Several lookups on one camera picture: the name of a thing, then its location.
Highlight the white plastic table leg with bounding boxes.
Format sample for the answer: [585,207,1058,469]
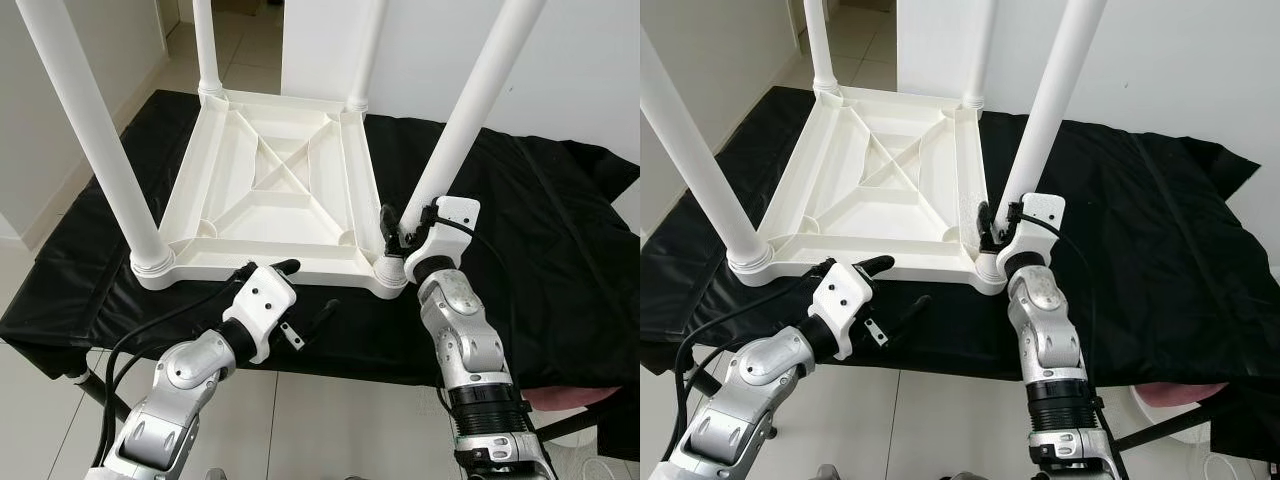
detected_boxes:
[960,0,997,109]
[803,0,841,96]
[640,30,776,276]
[192,0,224,101]
[15,0,176,276]
[995,0,1107,236]
[400,0,546,241]
[345,0,387,111]

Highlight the black table cloth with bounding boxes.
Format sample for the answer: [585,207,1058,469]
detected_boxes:
[640,85,1280,461]
[0,90,641,461]

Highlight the pink stool seat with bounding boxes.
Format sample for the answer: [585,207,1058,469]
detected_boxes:
[525,383,611,412]
[1140,380,1229,407]

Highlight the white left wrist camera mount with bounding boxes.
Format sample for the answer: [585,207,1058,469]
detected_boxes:
[808,262,881,361]
[220,265,299,363]

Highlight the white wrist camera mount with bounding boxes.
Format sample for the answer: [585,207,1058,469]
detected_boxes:
[808,262,881,361]
[995,193,1066,276]
[220,265,299,363]
[403,197,481,283]

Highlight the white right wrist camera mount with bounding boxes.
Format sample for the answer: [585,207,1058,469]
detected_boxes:
[403,197,481,283]
[995,193,1066,276]

